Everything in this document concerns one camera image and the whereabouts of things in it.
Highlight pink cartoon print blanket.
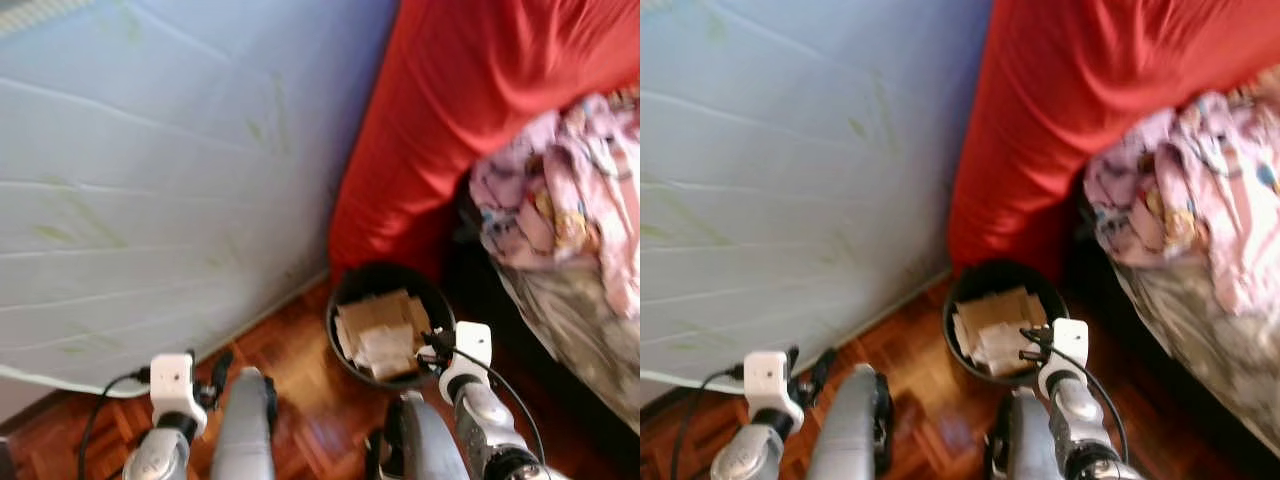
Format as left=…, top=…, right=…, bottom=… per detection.
left=1082, top=88, right=1280, bottom=321
left=469, top=89, right=641, bottom=322

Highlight crumpled white paper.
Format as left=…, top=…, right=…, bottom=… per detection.
left=972, top=320, right=1036, bottom=376
left=354, top=324, right=422, bottom=380

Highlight brown cardboard pieces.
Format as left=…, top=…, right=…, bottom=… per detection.
left=951, top=286, right=1052, bottom=377
left=334, top=289, right=434, bottom=382

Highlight grey robot left leg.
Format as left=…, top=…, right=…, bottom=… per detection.
left=209, top=366, right=280, bottom=480
left=804, top=362, right=894, bottom=480

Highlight grey robot leg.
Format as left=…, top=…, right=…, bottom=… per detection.
left=804, top=362, right=894, bottom=480
left=984, top=387, right=1062, bottom=480
left=209, top=366, right=280, bottom=480
left=364, top=391, right=472, bottom=480

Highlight black round waste bin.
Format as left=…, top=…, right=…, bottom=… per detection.
left=325, top=261, right=459, bottom=392
left=941, top=257, right=1072, bottom=387

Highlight grey robot right leg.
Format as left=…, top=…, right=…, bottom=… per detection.
left=364, top=391, right=472, bottom=480
left=984, top=387, right=1062, bottom=480

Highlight bed with beige floral sheet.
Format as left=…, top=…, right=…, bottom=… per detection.
left=494, top=258, right=641, bottom=433
left=1108, top=258, right=1280, bottom=453

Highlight large red fabric cushion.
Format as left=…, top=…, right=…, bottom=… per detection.
left=327, top=0, right=641, bottom=283
left=947, top=0, right=1280, bottom=278

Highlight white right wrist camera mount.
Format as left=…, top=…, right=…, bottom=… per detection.
left=439, top=321, right=494, bottom=402
left=1036, top=317, right=1090, bottom=400

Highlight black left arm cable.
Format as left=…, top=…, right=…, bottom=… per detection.
left=674, top=364, right=747, bottom=480
left=77, top=367, right=152, bottom=480

